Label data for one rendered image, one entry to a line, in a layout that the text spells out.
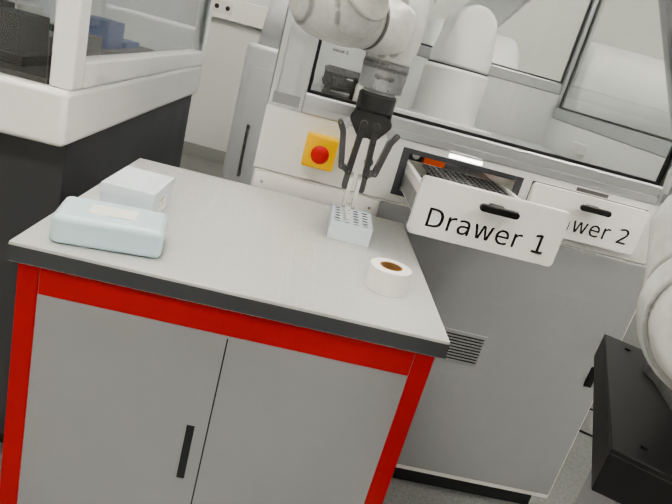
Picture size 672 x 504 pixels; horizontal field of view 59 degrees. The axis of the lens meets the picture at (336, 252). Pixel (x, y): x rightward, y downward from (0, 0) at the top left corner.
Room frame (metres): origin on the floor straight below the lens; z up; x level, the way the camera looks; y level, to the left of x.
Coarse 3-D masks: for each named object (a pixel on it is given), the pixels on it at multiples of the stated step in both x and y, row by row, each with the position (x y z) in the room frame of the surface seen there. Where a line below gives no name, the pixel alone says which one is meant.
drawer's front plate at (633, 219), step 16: (544, 192) 1.38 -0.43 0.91; (560, 192) 1.38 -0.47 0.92; (576, 192) 1.40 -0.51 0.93; (560, 208) 1.38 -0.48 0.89; (576, 208) 1.39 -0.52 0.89; (608, 208) 1.40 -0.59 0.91; (624, 208) 1.40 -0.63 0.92; (576, 224) 1.39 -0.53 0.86; (592, 224) 1.39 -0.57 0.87; (608, 224) 1.40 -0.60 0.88; (624, 224) 1.40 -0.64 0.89; (640, 224) 1.40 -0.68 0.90; (576, 240) 1.39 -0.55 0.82; (592, 240) 1.39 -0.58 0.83; (608, 240) 1.40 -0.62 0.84; (624, 240) 1.40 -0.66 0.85
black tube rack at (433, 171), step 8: (424, 168) 1.36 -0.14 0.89; (432, 168) 1.36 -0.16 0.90; (440, 168) 1.39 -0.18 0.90; (432, 176) 1.26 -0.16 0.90; (440, 176) 1.28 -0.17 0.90; (448, 176) 1.31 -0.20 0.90; (456, 176) 1.34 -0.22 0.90; (464, 176) 1.38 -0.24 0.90; (472, 176) 1.40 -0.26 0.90; (464, 184) 1.26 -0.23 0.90; (472, 184) 1.29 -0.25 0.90; (480, 184) 1.33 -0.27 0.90; (488, 184) 1.35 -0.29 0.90; (496, 184) 1.38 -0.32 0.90; (496, 192) 1.27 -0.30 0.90; (504, 192) 1.30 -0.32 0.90
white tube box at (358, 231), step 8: (336, 208) 1.18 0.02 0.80; (336, 216) 1.12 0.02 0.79; (352, 216) 1.15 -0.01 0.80; (360, 216) 1.17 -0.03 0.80; (368, 216) 1.19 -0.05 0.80; (328, 224) 1.12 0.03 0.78; (336, 224) 1.09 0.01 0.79; (344, 224) 1.09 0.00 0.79; (352, 224) 1.09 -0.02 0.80; (360, 224) 1.11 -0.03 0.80; (368, 224) 1.13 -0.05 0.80; (328, 232) 1.08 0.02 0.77; (336, 232) 1.09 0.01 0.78; (344, 232) 1.09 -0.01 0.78; (352, 232) 1.09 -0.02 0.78; (360, 232) 1.09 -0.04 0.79; (368, 232) 1.09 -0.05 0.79; (344, 240) 1.09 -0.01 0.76; (352, 240) 1.09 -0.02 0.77; (360, 240) 1.09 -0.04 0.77; (368, 240) 1.09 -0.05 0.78
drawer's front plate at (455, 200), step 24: (432, 192) 1.07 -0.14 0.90; (456, 192) 1.07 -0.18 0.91; (480, 192) 1.08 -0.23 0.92; (432, 216) 1.07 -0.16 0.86; (456, 216) 1.07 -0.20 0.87; (480, 216) 1.08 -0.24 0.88; (528, 216) 1.09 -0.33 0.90; (552, 216) 1.09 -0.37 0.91; (456, 240) 1.08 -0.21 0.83; (480, 240) 1.08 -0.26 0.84; (504, 240) 1.09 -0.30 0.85; (528, 240) 1.09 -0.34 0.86; (552, 240) 1.09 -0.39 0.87
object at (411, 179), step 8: (408, 160) 1.41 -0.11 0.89; (408, 168) 1.34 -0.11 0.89; (416, 168) 1.42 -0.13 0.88; (408, 176) 1.31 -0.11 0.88; (416, 176) 1.23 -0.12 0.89; (408, 184) 1.27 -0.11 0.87; (416, 184) 1.20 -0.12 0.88; (408, 192) 1.25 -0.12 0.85; (416, 192) 1.17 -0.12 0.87; (512, 192) 1.37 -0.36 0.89; (408, 200) 1.22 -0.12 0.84
